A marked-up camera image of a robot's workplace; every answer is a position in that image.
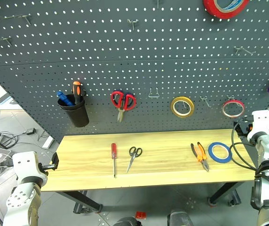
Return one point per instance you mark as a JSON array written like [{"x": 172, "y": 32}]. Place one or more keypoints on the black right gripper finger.
[{"x": 240, "y": 129}]

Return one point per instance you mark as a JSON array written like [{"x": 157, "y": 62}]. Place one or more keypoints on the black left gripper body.
[{"x": 43, "y": 167}]

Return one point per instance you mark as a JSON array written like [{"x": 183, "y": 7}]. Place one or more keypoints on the large red tape roll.
[{"x": 219, "y": 13}]

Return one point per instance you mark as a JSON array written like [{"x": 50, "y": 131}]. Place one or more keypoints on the orange black pliers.
[{"x": 201, "y": 155}]

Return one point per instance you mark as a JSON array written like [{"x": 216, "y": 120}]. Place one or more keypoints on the blue tape roll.
[{"x": 211, "y": 155}]

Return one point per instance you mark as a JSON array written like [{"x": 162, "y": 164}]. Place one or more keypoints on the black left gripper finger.
[
  {"x": 56, "y": 165},
  {"x": 55, "y": 157}
]

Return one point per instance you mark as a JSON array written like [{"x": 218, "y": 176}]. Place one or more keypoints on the black power adapter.
[{"x": 30, "y": 131}]

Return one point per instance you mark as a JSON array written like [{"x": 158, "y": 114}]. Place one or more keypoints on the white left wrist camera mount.
[{"x": 24, "y": 164}]

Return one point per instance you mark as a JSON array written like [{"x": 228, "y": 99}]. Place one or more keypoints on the black plastic cup holder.
[{"x": 76, "y": 113}]

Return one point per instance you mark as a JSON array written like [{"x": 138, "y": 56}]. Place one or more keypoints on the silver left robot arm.
[{"x": 22, "y": 200}]

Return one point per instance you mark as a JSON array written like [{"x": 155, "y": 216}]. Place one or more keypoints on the white power strip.
[{"x": 48, "y": 142}]

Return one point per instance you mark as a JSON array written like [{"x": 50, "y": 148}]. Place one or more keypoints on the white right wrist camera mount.
[{"x": 260, "y": 124}]

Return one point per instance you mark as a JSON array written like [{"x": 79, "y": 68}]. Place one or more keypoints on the dark rounded shape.
[
  {"x": 179, "y": 219},
  {"x": 126, "y": 221}
]

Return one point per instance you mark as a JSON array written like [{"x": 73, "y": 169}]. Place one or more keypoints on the wooden workbench table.
[{"x": 162, "y": 162}]

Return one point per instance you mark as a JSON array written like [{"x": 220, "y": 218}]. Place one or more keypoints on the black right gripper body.
[{"x": 247, "y": 124}]

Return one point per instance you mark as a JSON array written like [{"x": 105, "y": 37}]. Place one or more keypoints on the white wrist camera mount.
[
  {"x": 260, "y": 124},
  {"x": 24, "y": 164}
]

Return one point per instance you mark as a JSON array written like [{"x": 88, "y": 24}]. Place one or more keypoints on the dark grey pegboard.
[{"x": 134, "y": 61}]

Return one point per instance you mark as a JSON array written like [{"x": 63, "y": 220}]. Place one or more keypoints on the yellow tape roll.
[{"x": 175, "y": 110}]

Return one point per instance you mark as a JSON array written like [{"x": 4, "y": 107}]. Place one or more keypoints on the black table leg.
[
  {"x": 223, "y": 193},
  {"x": 82, "y": 200}
]

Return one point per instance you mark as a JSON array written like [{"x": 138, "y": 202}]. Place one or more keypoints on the small red floor object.
[{"x": 140, "y": 215}]

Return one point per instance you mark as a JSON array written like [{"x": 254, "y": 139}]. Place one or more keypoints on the pink red tape roll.
[{"x": 226, "y": 114}]

